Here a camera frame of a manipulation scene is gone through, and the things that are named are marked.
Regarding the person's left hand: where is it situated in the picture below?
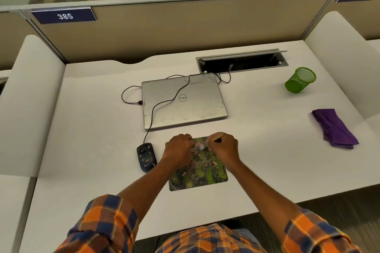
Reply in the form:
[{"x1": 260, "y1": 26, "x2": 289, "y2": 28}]
[{"x1": 162, "y1": 133, "x2": 195, "y2": 171}]

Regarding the person's right hand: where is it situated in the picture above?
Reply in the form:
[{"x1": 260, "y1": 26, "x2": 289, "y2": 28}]
[{"x1": 207, "y1": 132, "x2": 240, "y2": 169}]

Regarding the small wooden-handled brush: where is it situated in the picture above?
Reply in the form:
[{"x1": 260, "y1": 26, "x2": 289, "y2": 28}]
[{"x1": 194, "y1": 132, "x2": 225, "y2": 151}]

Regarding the green printed mouse pad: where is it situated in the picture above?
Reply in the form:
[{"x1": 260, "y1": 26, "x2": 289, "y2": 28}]
[{"x1": 165, "y1": 137, "x2": 229, "y2": 192}]

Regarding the person's right forearm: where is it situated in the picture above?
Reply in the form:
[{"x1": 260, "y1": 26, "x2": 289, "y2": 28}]
[{"x1": 227, "y1": 159, "x2": 304, "y2": 243}]

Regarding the person's left forearm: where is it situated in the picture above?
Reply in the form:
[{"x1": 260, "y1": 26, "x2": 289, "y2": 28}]
[{"x1": 117, "y1": 158, "x2": 187, "y2": 224}]

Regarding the silver closed laptop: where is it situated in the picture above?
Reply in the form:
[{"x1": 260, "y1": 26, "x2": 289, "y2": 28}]
[{"x1": 141, "y1": 73, "x2": 229, "y2": 130}]

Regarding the dark patterned computer mouse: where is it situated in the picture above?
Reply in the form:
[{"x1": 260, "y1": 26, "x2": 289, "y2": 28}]
[{"x1": 136, "y1": 143, "x2": 158, "y2": 173}]

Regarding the green mesh pen holder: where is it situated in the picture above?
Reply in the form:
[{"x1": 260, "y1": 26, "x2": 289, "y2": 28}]
[{"x1": 284, "y1": 67, "x2": 317, "y2": 94}]

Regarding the beige desk partition panel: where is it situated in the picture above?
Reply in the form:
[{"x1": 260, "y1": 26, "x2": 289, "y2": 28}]
[
  {"x1": 19, "y1": 0, "x2": 337, "y2": 65},
  {"x1": 329, "y1": 0, "x2": 380, "y2": 40},
  {"x1": 0, "y1": 10, "x2": 34, "y2": 70}
]

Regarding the folded purple cloth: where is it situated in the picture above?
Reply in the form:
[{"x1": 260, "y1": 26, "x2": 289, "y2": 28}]
[{"x1": 311, "y1": 108, "x2": 360, "y2": 150}]

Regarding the orange blue plaid shirt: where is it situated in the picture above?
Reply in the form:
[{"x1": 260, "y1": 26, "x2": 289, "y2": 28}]
[{"x1": 55, "y1": 194, "x2": 364, "y2": 253}]

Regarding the white rounded side divider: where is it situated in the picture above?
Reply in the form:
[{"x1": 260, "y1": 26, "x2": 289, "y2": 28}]
[
  {"x1": 304, "y1": 11, "x2": 380, "y2": 120},
  {"x1": 0, "y1": 35, "x2": 66, "y2": 178}
]

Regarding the black mouse cable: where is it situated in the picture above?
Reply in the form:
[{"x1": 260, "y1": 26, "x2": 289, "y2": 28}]
[{"x1": 144, "y1": 75, "x2": 191, "y2": 145}]

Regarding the black laptop power cable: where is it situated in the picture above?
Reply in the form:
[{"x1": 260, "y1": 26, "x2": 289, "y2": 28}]
[{"x1": 121, "y1": 70, "x2": 232, "y2": 105}]

